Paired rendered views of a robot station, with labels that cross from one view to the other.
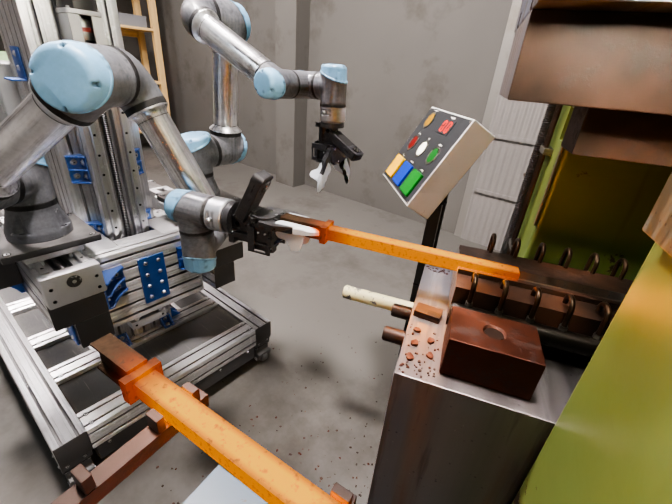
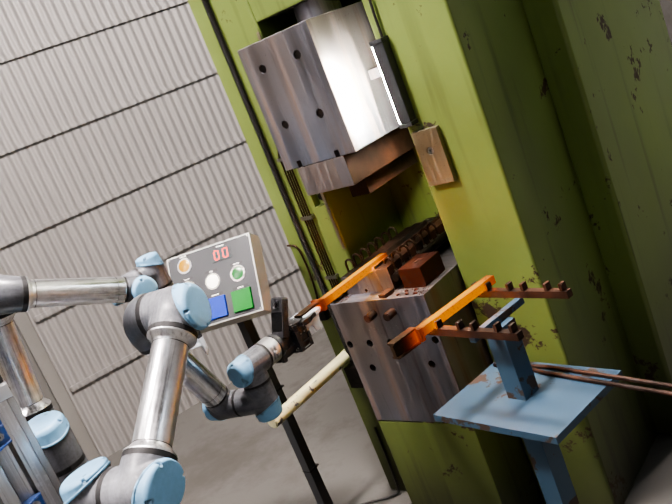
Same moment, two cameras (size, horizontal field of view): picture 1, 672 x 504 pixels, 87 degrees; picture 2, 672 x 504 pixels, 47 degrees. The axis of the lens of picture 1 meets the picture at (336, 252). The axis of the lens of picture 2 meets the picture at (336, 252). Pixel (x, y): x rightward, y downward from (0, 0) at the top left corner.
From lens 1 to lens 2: 200 cm
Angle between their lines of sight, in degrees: 61
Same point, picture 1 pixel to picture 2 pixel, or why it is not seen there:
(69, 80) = (201, 303)
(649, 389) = (466, 211)
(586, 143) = (370, 187)
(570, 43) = (356, 160)
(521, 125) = not seen: hidden behind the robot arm
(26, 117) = (180, 357)
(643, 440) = (476, 219)
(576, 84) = (364, 170)
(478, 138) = (256, 242)
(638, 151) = (380, 181)
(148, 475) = not seen: outside the picture
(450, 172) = (261, 271)
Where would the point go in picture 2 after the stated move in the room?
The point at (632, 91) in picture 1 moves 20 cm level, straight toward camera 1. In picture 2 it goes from (375, 164) to (414, 158)
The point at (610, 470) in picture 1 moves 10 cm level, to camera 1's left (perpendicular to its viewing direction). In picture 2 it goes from (479, 235) to (473, 247)
